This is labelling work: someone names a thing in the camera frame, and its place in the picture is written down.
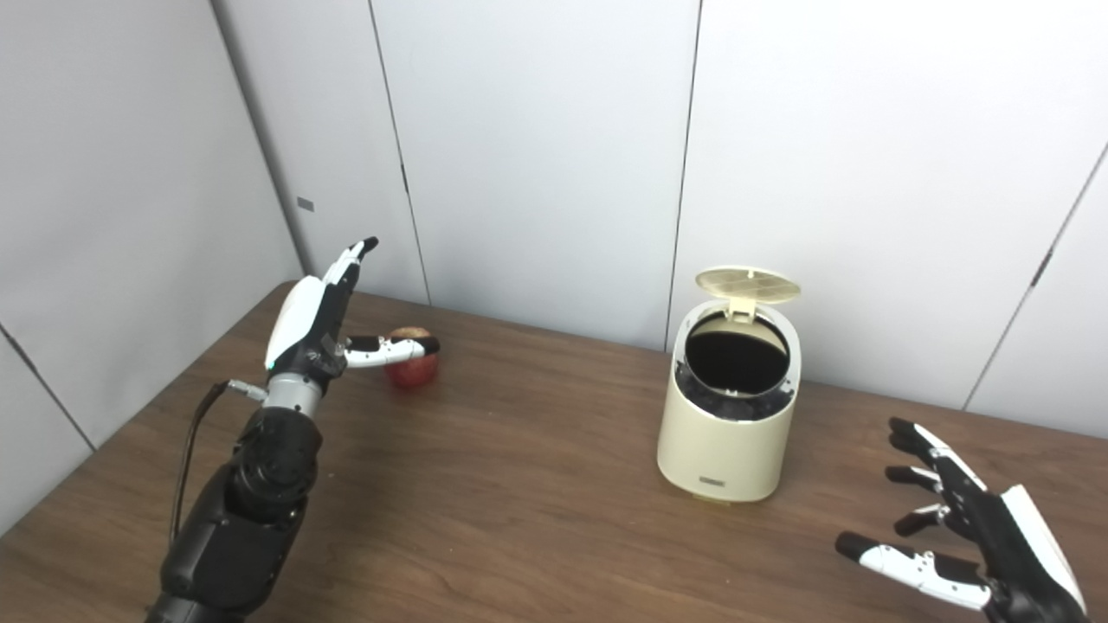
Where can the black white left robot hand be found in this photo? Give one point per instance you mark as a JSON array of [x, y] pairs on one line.
[[303, 329]]

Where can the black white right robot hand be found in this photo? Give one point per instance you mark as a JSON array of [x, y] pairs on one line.
[[1013, 545]]

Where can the red apple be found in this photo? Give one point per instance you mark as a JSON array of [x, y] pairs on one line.
[[411, 372]]

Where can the cream round bin lid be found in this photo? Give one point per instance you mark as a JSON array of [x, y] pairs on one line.
[[749, 284]]

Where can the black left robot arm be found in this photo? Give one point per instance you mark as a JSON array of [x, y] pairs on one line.
[[242, 519]]

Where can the cream-colored bin body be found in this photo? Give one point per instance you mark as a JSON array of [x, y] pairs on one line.
[[723, 450]]

